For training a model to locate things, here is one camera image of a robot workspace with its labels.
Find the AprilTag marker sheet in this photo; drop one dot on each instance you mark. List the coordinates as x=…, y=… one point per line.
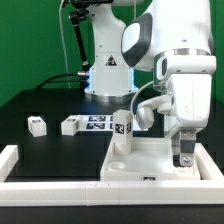
x=96, y=123

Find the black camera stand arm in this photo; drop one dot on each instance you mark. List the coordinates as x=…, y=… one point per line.
x=76, y=17

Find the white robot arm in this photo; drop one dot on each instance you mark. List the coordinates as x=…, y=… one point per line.
x=172, y=39

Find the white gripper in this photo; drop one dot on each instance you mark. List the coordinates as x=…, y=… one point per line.
x=185, y=107

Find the white U-shaped obstacle fence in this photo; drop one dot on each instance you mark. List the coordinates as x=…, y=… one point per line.
x=208, y=190

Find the white square tabletop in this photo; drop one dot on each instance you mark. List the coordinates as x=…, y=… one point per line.
x=150, y=159

